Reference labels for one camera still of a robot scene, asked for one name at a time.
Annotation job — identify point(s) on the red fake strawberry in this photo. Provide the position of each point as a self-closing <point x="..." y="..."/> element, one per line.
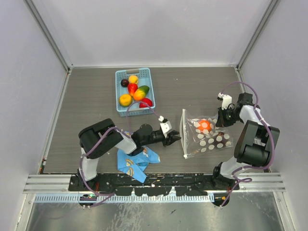
<point x="132" y="87"/>

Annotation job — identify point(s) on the red fake apple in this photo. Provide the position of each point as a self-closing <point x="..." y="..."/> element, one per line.
<point x="145" y="102"/>

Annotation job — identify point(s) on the light blue plastic basket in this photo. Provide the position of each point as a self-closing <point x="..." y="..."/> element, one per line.
<point x="145" y="78"/>

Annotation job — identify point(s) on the dark purple fake plum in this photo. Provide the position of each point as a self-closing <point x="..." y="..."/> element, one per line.
<point x="124" y="83"/>

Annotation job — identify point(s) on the small orange fake tangerine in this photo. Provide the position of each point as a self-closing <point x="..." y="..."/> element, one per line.
<point x="133" y="79"/>

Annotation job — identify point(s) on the orange fake fruit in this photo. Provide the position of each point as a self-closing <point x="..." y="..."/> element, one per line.
<point x="141" y="93"/>

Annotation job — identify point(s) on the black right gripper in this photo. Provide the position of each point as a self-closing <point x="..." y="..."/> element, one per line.
<point x="222" y="121"/>

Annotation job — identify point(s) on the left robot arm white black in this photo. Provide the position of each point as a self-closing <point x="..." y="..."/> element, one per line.
<point x="133" y="153"/>

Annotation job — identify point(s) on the blue patterned cloth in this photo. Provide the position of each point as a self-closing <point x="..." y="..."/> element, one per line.
<point x="134" y="166"/>

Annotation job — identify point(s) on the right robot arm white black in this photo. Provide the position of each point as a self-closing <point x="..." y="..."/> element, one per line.
<point x="255" y="146"/>

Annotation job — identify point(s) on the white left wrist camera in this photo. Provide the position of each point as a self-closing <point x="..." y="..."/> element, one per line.
<point x="165" y="126"/>

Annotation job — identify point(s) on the white slotted cable duct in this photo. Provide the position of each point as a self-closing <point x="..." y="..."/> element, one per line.
<point x="82" y="198"/>

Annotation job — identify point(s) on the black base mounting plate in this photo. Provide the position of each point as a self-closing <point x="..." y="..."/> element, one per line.
<point x="159" y="184"/>

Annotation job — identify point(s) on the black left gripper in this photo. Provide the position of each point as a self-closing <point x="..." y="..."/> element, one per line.
<point x="170" y="138"/>

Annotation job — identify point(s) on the clear polka dot zip bag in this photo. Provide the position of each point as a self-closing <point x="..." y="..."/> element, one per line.
<point x="194" y="142"/>

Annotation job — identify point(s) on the yellow fake lemon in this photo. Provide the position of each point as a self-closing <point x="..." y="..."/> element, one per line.
<point x="125" y="100"/>

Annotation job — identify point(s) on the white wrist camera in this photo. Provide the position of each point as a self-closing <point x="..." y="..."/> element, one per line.
<point x="226" y="100"/>
<point x="165" y="126"/>

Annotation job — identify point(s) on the aluminium frame rail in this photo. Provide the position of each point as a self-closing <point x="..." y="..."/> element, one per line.
<point x="47" y="183"/>

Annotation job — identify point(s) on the bright orange fake ball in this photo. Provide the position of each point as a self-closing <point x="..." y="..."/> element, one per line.
<point x="205" y="126"/>

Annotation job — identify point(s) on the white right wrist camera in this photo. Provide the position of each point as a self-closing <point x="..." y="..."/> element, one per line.
<point x="226" y="100"/>

